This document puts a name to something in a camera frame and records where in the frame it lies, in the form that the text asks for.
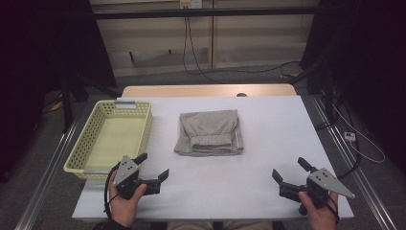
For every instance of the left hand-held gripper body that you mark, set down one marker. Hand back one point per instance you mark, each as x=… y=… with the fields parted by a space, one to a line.
x=126 y=169

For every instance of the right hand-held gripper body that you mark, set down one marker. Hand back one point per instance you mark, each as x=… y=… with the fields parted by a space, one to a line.
x=325 y=182

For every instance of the pale yellow perforated plastic basket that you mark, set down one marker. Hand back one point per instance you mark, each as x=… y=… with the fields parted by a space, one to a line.
x=111 y=140

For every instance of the grey pants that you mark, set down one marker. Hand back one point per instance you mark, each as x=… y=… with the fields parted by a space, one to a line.
x=207 y=127

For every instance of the person's right hand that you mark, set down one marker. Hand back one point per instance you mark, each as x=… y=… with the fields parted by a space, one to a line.
x=319 y=217

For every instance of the person's left hand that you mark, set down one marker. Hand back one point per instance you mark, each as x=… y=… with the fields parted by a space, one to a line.
x=123 y=209

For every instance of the white table mat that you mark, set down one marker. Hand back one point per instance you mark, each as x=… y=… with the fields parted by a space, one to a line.
x=271 y=134

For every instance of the white power strip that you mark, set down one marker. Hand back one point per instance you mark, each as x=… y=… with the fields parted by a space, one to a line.
x=349 y=136

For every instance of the black metal stand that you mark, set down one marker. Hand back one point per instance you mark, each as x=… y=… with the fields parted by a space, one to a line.
x=66 y=105

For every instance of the black curtain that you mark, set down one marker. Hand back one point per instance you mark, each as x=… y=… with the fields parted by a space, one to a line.
x=41 y=64
x=367 y=57

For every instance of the black horizontal metal bar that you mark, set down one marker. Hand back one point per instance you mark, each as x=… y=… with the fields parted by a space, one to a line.
x=204 y=12

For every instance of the aluminium floor rail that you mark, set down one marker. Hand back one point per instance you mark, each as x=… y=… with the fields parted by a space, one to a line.
x=48 y=175
x=360 y=179

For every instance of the white wall socket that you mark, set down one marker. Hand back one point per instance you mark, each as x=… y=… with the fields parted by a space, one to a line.
x=191 y=3

